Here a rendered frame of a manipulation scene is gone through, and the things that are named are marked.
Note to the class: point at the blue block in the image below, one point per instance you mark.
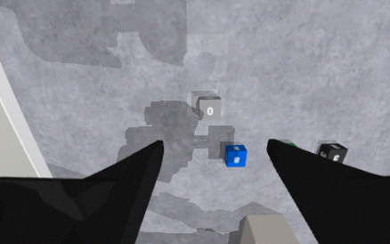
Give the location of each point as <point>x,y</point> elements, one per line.
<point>235,155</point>

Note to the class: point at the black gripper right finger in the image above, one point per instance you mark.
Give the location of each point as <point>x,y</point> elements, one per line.
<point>341,204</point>

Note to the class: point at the black block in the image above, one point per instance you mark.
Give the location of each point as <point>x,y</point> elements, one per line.
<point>333,151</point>

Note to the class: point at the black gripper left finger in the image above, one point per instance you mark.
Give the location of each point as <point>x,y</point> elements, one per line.
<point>106,208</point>

